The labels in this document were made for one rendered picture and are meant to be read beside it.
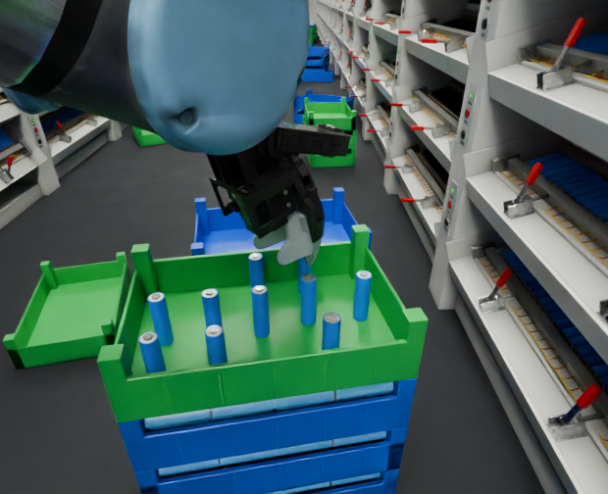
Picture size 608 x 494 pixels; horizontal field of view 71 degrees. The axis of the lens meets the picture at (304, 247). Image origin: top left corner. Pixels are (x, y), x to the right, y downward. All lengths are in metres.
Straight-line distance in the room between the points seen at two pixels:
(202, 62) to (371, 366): 0.35
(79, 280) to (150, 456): 0.84
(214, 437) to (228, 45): 0.39
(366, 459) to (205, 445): 0.19
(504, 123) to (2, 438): 1.07
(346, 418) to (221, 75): 0.40
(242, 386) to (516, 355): 0.51
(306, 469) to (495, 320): 0.47
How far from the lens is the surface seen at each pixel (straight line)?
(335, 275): 0.61
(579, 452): 0.72
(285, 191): 0.44
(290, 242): 0.48
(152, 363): 0.45
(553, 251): 0.71
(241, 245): 0.84
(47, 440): 0.93
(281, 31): 0.20
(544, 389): 0.77
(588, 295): 0.63
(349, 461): 0.56
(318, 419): 0.49
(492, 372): 0.95
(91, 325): 1.12
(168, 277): 0.59
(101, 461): 0.86
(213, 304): 0.48
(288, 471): 0.55
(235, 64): 0.18
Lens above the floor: 0.67
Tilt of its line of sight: 31 degrees down
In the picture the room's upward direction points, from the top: straight up
